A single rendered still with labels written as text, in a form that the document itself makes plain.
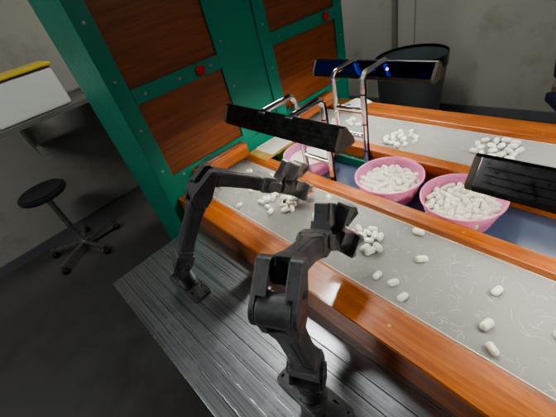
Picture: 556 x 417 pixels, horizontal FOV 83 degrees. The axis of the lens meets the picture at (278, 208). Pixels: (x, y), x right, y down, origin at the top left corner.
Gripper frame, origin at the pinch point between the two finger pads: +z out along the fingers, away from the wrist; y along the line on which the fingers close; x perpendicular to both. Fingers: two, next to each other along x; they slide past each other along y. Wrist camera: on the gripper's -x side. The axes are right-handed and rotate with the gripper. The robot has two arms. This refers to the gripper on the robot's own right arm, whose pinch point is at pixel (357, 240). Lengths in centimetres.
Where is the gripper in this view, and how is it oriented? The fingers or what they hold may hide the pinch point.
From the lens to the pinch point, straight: 98.9
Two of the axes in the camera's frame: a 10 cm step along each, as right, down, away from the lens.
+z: 6.9, 0.8, 7.2
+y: -6.6, -3.3, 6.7
